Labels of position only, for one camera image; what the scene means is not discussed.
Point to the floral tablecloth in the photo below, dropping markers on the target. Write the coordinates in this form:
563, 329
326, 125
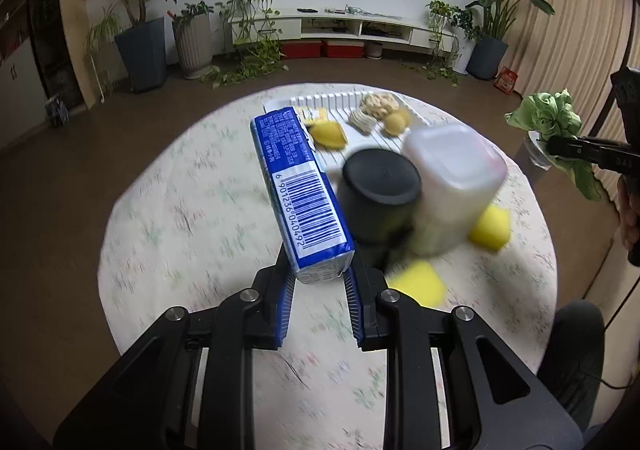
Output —
190, 230

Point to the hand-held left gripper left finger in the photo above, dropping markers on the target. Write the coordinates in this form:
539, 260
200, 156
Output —
285, 310

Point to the dark grey planter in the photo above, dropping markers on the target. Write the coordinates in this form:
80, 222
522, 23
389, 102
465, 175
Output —
486, 57

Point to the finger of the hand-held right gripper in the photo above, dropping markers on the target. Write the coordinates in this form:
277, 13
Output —
590, 151

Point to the red storage box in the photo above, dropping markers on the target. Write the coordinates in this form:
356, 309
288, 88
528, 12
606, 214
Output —
303, 50
342, 49

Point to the blue tissue packet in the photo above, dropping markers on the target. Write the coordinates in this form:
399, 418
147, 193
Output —
300, 190

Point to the green fabric scrunchie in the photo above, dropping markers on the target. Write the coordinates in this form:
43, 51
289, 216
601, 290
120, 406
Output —
545, 112

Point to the white plastic tray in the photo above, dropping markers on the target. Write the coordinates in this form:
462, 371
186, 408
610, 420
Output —
345, 101

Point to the person's right hand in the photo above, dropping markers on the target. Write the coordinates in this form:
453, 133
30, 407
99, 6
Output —
631, 215

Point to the white wall cabinet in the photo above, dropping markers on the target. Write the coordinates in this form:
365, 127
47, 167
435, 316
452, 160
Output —
20, 80

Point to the beige curtain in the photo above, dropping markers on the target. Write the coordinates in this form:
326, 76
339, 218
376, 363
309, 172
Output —
575, 5

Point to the dark blue square planter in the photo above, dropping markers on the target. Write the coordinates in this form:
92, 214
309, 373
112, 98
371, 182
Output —
141, 55

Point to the red paper bag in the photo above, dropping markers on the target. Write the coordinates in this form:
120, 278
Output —
506, 81

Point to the translucent plastic container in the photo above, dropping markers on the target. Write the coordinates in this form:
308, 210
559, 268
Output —
450, 180

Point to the yellow rectangular sponge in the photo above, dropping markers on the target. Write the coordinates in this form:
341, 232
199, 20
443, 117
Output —
490, 227
417, 282

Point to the small green plant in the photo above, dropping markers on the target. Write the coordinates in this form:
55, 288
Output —
195, 10

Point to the large yellow egg makeup sponge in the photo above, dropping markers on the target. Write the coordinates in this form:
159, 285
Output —
327, 134

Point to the dark glass display cabinet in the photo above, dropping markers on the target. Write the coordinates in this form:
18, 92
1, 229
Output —
55, 30

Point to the person's grey trouser leg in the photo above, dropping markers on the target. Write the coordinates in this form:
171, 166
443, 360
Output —
575, 360

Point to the beige ribbed knitted pad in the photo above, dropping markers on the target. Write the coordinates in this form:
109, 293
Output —
361, 121

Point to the white ribbed planter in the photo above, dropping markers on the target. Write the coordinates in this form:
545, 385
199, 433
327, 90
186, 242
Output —
193, 47

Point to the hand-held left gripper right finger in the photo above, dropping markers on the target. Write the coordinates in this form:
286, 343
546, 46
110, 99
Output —
353, 310

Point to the white television cabinet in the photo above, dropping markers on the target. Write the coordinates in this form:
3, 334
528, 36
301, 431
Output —
330, 25

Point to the trailing pothos plant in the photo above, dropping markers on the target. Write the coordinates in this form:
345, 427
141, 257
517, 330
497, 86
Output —
250, 15

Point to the cream knitted scrunchie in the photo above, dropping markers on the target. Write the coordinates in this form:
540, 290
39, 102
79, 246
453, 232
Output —
378, 104

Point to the black round container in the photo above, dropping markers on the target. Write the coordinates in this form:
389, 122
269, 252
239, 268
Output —
380, 180

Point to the white trash bin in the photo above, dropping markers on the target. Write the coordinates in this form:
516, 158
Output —
534, 152

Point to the small yellow makeup sponge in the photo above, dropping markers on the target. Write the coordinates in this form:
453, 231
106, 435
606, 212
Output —
397, 122

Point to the yellow tissue packet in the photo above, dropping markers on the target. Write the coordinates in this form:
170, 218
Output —
307, 113

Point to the small bushy vine plant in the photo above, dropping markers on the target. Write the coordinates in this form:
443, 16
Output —
442, 25

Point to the blue box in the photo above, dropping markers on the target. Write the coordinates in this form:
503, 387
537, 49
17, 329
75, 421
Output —
58, 111

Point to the spider plant on stand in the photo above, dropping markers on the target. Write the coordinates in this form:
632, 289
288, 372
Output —
100, 35

